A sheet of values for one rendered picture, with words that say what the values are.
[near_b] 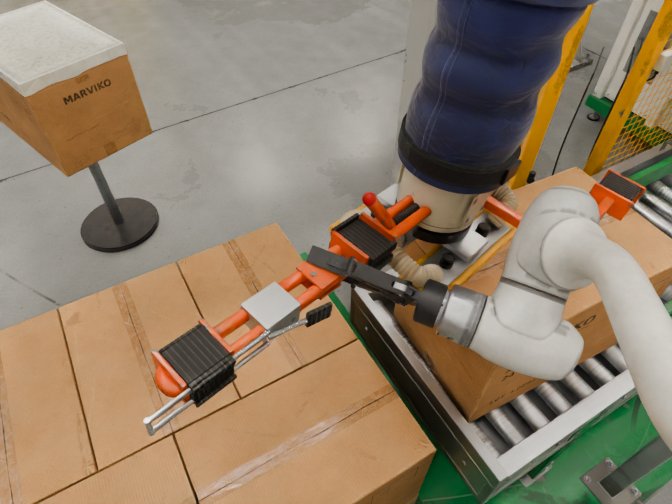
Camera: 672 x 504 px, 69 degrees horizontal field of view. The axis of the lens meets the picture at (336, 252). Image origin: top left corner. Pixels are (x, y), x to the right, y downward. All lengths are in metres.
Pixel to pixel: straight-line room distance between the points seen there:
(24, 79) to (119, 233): 1.02
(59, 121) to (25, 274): 0.99
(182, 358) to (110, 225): 2.19
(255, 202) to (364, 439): 1.71
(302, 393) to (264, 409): 0.12
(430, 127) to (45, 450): 1.29
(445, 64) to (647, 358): 0.49
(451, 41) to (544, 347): 0.47
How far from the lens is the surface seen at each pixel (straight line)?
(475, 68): 0.80
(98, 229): 2.86
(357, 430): 1.43
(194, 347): 0.71
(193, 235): 2.69
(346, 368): 1.51
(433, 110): 0.86
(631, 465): 1.97
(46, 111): 2.09
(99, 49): 2.13
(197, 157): 3.20
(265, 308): 0.75
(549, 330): 0.78
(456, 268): 1.04
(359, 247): 0.85
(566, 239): 0.74
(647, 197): 2.36
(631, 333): 0.61
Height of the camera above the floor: 1.87
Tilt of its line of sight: 48 degrees down
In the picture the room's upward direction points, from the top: straight up
